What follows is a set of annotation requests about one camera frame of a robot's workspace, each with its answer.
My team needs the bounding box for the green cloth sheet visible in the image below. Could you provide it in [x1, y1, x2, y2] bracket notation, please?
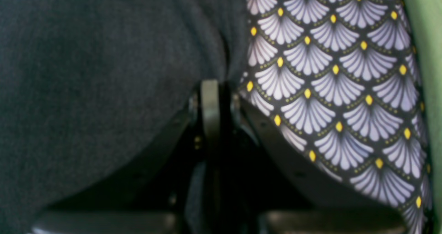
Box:
[404, 0, 442, 234]

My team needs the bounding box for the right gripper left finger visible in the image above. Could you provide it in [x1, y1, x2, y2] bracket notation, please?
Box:
[31, 80, 220, 234]

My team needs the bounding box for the dark grey T-shirt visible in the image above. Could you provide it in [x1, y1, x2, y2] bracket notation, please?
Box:
[0, 0, 248, 234]

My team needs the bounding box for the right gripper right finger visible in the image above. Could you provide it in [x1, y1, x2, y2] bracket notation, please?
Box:
[221, 84, 407, 234]

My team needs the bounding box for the fan-patterned purple tablecloth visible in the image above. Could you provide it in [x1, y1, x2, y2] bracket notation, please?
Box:
[239, 0, 433, 234]

